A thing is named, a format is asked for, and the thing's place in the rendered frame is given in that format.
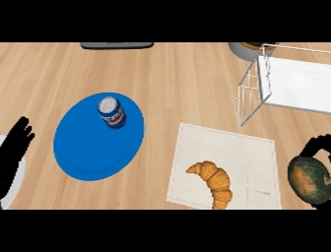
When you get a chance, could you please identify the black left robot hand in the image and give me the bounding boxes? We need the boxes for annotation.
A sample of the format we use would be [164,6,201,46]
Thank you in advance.
[0,115,37,201]

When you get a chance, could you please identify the green orange squash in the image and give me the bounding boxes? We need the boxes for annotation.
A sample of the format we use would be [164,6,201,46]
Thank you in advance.
[287,156,331,205]

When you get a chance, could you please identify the beige placemat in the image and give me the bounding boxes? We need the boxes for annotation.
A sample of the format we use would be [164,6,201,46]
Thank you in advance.
[166,122,284,211]

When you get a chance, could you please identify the white round bowl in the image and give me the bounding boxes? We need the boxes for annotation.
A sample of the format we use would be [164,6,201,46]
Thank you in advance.
[0,134,30,211]

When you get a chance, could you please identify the blue oval plate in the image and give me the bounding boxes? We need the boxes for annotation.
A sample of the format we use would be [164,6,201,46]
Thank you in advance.
[52,92,147,182]

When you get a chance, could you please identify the blue soda can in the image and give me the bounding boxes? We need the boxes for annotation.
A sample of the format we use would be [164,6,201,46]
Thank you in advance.
[98,95,127,130]

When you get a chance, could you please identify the golden croissant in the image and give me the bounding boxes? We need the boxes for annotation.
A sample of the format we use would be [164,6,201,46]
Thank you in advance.
[185,160,234,211]

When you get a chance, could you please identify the grey pot with orange rim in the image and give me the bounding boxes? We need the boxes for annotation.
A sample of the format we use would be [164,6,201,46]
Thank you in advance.
[228,41,281,62]

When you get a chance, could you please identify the dark grey flat appliance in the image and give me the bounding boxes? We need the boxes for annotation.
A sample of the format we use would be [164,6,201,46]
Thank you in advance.
[80,41,155,50]

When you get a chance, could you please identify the white wire tiered shelf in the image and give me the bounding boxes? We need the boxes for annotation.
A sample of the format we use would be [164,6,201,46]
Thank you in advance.
[234,42,331,139]

